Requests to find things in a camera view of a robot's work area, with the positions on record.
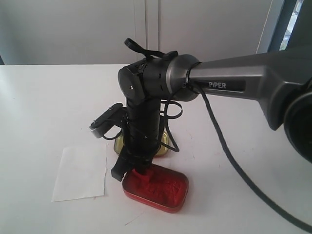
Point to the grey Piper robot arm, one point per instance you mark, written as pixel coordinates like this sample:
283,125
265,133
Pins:
280,82

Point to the red ink pad tin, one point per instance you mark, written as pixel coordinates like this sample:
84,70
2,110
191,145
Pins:
167,191

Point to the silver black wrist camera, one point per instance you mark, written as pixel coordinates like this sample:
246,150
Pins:
110,118

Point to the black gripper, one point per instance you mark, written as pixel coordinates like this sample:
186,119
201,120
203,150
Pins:
141,137

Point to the gold tin lid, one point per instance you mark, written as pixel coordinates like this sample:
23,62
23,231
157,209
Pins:
118,144

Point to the red stamp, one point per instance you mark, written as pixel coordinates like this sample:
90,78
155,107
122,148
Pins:
142,180

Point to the white paper sheet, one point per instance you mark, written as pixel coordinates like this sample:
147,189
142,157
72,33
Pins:
81,173

